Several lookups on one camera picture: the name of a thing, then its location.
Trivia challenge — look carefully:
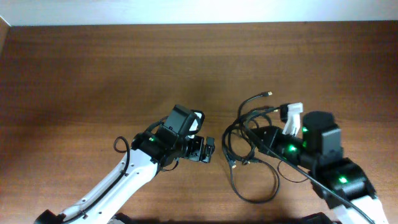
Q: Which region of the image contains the left camera black cable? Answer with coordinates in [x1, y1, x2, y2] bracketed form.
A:
[60, 109, 206, 224]

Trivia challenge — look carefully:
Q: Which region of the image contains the camera black cable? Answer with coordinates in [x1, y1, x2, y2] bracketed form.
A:
[242, 121, 377, 224]
[60, 109, 206, 224]

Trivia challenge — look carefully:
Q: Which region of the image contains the right camera black cable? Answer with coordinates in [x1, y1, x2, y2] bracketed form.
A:
[242, 121, 377, 224]

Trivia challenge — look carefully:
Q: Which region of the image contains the thick black USB cable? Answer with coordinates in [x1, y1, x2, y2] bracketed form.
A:
[221, 105, 280, 205]

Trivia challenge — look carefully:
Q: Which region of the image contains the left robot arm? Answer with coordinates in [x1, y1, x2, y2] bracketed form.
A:
[35, 105, 215, 223]

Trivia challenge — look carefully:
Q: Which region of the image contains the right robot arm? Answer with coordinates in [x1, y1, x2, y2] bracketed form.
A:
[246, 111, 387, 223]

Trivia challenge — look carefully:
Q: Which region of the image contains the thin black USB cable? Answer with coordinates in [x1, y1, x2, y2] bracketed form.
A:
[238, 91, 274, 166]

